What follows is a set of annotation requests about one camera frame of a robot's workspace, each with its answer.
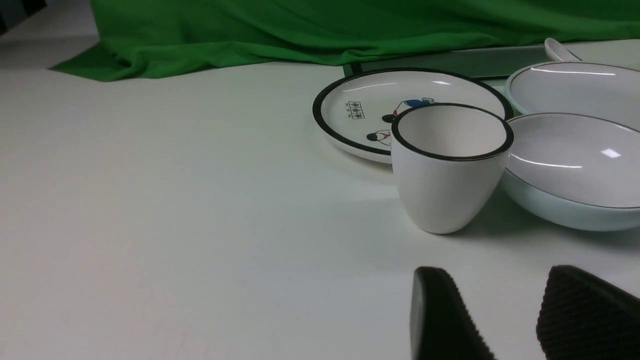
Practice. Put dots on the dark flat tray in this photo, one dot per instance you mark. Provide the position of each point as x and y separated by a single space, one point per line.
484 64

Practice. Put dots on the pale blue bowl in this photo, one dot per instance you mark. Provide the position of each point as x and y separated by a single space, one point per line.
589 89

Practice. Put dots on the white spoon at back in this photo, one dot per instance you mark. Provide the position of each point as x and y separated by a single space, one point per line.
556 51

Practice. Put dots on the illustrated plate black rim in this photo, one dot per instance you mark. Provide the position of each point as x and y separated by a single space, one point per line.
356 113

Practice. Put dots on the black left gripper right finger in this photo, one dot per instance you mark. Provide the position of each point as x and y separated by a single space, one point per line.
584 317

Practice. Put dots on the white cup black rim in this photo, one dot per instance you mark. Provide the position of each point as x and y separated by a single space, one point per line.
447 159

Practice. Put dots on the pale blue shallow plate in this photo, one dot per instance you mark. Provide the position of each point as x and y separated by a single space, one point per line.
576 171

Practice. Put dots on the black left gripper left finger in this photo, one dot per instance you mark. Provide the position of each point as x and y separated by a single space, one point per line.
440 326

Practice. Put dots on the green backdrop cloth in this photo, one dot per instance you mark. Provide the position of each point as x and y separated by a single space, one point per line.
155 39

